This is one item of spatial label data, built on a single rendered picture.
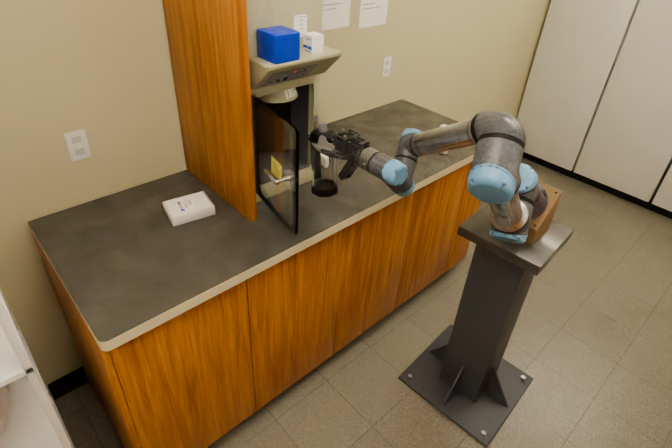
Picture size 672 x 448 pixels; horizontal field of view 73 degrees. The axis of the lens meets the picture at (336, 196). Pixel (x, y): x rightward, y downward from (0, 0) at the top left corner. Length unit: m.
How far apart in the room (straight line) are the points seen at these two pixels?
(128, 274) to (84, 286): 0.12
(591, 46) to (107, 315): 3.76
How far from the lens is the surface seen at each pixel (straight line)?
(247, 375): 1.96
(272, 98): 1.73
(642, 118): 4.19
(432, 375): 2.47
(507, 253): 1.76
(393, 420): 2.32
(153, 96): 1.95
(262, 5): 1.57
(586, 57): 4.23
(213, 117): 1.71
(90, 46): 1.83
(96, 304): 1.52
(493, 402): 2.47
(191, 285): 1.50
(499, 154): 1.19
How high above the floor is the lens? 1.96
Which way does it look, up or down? 33 degrees down
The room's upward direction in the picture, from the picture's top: 4 degrees clockwise
